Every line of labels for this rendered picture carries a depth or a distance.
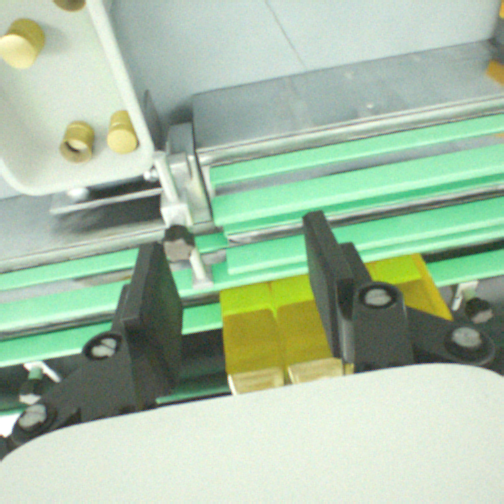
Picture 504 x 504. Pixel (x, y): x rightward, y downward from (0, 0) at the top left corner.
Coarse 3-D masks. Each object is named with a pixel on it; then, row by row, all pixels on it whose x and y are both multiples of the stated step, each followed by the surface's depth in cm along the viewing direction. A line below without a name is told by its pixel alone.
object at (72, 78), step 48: (0, 0) 42; (48, 0) 42; (96, 0) 37; (48, 48) 46; (96, 48) 46; (0, 96) 48; (48, 96) 49; (96, 96) 50; (0, 144) 47; (48, 144) 54; (96, 144) 53; (144, 144) 48; (48, 192) 51
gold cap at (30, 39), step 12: (12, 24) 42; (24, 24) 42; (36, 24) 43; (12, 36) 40; (24, 36) 41; (36, 36) 43; (0, 48) 41; (12, 48) 41; (24, 48) 41; (36, 48) 42; (12, 60) 42; (24, 60) 42
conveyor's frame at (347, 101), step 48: (480, 48) 51; (192, 96) 53; (240, 96) 51; (288, 96) 50; (336, 96) 48; (384, 96) 47; (432, 96) 45; (480, 96) 44; (240, 144) 45; (288, 144) 45; (0, 240) 55; (48, 240) 53; (96, 240) 52; (144, 240) 53
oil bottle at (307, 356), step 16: (272, 288) 48; (288, 288) 47; (304, 288) 47; (288, 304) 46; (304, 304) 46; (288, 320) 45; (304, 320) 45; (320, 320) 44; (288, 336) 44; (304, 336) 43; (320, 336) 43; (288, 352) 42; (304, 352) 42; (320, 352) 42; (288, 368) 42; (304, 368) 41; (320, 368) 41; (336, 368) 41; (288, 384) 45
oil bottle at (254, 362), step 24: (240, 288) 48; (264, 288) 48; (240, 312) 46; (264, 312) 46; (240, 336) 44; (264, 336) 44; (240, 360) 42; (264, 360) 42; (240, 384) 41; (264, 384) 41
